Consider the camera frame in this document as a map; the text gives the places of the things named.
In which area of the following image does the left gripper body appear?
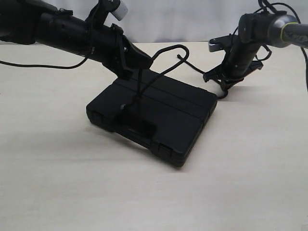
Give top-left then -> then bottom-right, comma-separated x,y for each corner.
90,24 -> 135,79

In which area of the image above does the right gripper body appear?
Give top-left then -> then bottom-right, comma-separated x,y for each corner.
221,36 -> 262,82

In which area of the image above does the black braided rope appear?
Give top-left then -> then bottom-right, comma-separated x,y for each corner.
117,44 -> 229,116

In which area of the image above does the black plastic carrying case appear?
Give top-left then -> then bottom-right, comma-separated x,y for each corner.
86,70 -> 218,167

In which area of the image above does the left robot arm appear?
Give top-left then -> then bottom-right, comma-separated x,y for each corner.
0,0 -> 153,80

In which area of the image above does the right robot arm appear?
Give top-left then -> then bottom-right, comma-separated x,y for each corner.
203,11 -> 308,83

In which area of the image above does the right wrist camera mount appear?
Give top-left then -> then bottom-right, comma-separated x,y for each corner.
208,35 -> 233,52

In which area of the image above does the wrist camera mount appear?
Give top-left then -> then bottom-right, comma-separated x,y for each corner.
208,35 -> 233,52
86,0 -> 128,26

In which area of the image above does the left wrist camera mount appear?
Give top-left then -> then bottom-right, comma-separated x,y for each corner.
86,0 -> 128,26

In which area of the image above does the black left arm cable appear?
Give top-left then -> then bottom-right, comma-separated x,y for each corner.
0,56 -> 89,70

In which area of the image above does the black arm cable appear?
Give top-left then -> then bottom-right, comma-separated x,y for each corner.
231,0 -> 308,92
0,56 -> 89,70

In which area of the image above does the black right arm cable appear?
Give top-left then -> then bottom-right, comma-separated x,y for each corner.
231,0 -> 308,92

